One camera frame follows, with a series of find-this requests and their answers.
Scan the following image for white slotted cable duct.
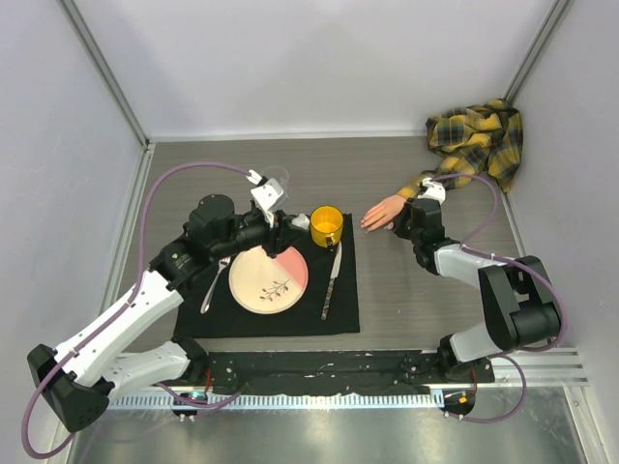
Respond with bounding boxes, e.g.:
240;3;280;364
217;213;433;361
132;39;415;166
108;390;444;411

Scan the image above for silver fork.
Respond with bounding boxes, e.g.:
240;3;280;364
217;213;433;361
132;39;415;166
200;256;232;314

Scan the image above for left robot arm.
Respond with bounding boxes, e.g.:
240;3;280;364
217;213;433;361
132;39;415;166
27;194;310;433

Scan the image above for black cloth placemat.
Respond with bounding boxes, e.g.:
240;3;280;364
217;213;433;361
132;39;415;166
174;214;360;338

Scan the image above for yellow mug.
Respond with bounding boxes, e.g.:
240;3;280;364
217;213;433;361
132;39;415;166
309;205;344;249

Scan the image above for silver table knife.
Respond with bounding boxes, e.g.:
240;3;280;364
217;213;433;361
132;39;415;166
321;243;342;321

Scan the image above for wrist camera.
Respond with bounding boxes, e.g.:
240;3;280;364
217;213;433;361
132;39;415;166
251;177;287;228
416;177;446;205

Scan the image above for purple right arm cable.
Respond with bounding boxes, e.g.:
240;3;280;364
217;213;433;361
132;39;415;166
432;173;567;421

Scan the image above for clear plastic cup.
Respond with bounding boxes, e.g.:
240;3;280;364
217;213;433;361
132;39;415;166
262;165;289;200

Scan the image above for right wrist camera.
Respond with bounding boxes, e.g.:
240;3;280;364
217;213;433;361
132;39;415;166
416;177;446;205

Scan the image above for white nail polish bottle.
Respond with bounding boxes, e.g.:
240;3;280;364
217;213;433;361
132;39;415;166
290;214;310;231

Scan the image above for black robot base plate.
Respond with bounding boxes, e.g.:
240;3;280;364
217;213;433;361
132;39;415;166
208;350;495;396

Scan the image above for mannequin hand with painted nails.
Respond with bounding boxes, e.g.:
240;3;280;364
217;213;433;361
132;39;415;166
361;194;406;232

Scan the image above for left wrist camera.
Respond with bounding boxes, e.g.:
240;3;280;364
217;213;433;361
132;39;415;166
251;177;287;228

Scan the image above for pink and cream plate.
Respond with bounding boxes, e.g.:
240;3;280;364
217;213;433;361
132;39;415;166
228;246;309;315

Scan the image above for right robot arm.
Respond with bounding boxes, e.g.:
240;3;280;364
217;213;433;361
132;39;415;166
394;198;563;382

